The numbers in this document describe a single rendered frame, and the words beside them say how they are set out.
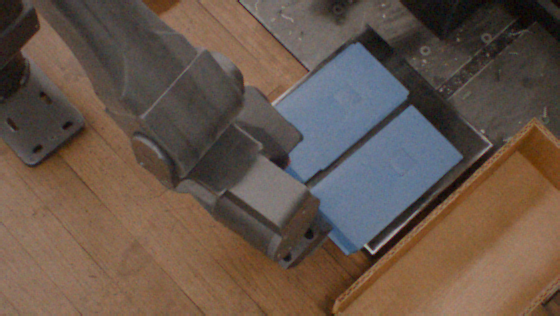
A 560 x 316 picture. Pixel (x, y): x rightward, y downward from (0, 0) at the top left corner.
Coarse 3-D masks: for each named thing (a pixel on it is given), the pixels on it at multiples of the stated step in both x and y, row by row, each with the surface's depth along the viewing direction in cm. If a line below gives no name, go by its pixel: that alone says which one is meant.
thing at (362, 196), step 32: (384, 128) 105; (416, 128) 106; (352, 160) 104; (384, 160) 104; (416, 160) 104; (448, 160) 105; (320, 192) 103; (352, 192) 103; (384, 192) 103; (416, 192) 103; (352, 224) 102; (384, 224) 102
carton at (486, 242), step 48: (528, 144) 105; (480, 192) 106; (528, 192) 106; (432, 240) 104; (480, 240) 104; (528, 240) 104; (384, 288) 102; (432, 288) 102; (480, 288) 102; (528, 288) 103
